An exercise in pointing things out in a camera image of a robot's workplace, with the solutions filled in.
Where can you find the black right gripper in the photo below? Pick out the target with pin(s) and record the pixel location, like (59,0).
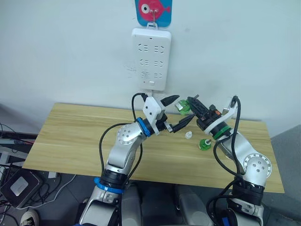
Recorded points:
(208,117)

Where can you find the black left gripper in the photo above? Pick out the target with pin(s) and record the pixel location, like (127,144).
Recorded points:
(162,122)

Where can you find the green repellent bottle with wick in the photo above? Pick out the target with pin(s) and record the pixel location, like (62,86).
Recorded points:
(204,145)
(183,107)

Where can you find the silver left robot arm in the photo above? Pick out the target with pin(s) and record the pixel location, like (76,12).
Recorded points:
(124,141)

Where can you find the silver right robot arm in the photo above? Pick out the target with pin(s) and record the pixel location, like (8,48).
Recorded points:
(256,164)

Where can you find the small white bottle cap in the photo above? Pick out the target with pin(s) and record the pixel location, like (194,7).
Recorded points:
(188,135)

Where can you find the blue plaque with pink fish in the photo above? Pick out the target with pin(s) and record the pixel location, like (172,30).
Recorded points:
(143,9)

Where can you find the small white tag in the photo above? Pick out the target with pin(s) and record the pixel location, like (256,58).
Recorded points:
(52,174)

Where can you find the black box with silver square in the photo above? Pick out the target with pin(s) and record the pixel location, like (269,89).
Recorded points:
(18,186)

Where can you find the white shoe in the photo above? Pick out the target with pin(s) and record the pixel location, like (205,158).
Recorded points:
(29,219)

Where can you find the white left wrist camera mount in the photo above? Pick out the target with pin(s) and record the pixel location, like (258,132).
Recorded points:
(151,107)

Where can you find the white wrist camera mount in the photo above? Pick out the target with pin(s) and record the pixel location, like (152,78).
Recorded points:
(222,120)
(151,107)

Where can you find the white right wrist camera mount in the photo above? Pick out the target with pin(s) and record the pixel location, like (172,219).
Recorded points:
(222,120)

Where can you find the white wall power strip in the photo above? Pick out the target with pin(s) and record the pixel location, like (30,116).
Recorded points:
(151,58)

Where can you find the silver metal wall hook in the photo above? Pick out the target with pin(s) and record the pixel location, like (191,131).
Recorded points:
(154,16)

